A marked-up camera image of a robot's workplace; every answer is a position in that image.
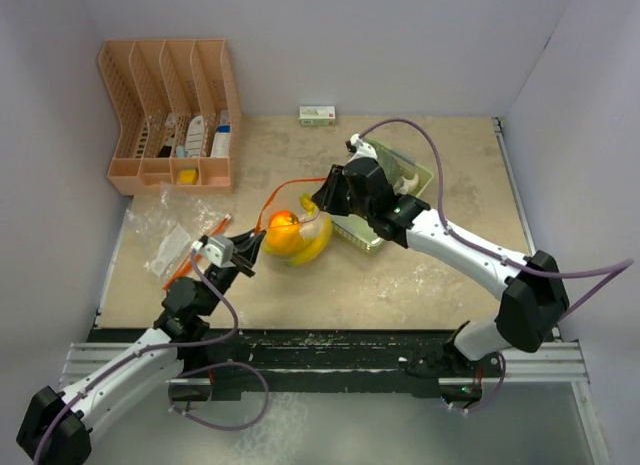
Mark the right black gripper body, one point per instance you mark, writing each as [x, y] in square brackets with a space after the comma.
[359, 205]

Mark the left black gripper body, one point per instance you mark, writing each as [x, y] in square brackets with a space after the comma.
[223, 279]

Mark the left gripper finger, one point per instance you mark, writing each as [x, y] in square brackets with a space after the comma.
[248, 243]
[243, 266]

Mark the orange bell pepper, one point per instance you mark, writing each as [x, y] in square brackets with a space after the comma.
[283, 233]

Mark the yellow banana bunch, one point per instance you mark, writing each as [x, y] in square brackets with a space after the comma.
[316, 230]

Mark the clear orange-zip bag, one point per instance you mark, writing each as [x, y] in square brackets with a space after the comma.
[286, 192]
[165, 226]

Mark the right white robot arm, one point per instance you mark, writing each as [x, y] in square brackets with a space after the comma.
[532, 298]

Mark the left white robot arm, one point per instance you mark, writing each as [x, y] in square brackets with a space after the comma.
[60, 427]

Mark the green netted melon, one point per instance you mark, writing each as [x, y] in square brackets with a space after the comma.
[388, 163]

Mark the white garlic bulb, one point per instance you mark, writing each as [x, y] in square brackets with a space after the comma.
[404, 185]

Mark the green plastic basket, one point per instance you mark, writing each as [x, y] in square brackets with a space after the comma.
[355, 229]

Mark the small green white box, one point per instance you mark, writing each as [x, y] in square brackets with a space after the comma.
[317, 116]

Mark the yellow small box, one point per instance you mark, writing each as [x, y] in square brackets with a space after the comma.
[188, 177]

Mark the white blue packet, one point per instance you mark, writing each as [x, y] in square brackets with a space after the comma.
[222, 137]

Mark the white patterned pouch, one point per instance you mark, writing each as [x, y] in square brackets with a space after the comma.
[195, 136]

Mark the pink desk file organizer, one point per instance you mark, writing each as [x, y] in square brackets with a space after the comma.
[147, 79]

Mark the black white item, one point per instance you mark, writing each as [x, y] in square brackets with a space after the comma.
[168, 138]

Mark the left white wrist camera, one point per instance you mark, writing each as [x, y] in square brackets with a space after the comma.
[217, 249]

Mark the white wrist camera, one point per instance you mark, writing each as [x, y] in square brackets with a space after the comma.
[217, 249]
[358, 147]

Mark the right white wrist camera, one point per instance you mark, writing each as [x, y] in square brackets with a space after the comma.
[358, 147]

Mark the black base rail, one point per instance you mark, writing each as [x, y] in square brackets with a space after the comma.
[409, 362]

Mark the aluminium frame rail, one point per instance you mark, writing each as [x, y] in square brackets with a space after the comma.
[562, 362]

